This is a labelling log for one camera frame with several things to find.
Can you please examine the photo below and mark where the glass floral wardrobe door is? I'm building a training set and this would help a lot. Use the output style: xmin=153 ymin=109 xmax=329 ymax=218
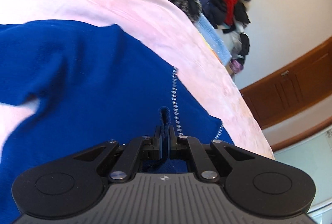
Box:
xmin=274 ymin=126 xmax=331 ymax=223

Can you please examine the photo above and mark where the brown wooden door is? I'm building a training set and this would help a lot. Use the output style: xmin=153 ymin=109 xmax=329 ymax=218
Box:
xmin=240 ymin=38 xmax=331 ymax=130

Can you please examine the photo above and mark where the light blue knit sweater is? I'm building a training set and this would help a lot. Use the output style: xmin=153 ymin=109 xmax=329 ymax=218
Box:
xmin=194 ymin=14 xmax=231 ymax=66

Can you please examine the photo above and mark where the dark navy garment pile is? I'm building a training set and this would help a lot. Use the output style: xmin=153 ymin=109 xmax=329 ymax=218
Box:
xmin=199 ymin=0 xmax=227 ymax=29

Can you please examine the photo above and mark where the leopard print fuzzy garment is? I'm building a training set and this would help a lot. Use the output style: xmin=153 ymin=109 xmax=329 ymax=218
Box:
xmin=168 ymin=0 xmax=203 ymax=23

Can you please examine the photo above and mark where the pink bed blanket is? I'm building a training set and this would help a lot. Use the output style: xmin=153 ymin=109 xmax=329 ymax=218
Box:
xmin=1 ymin=0 xmax=273 ymax=158

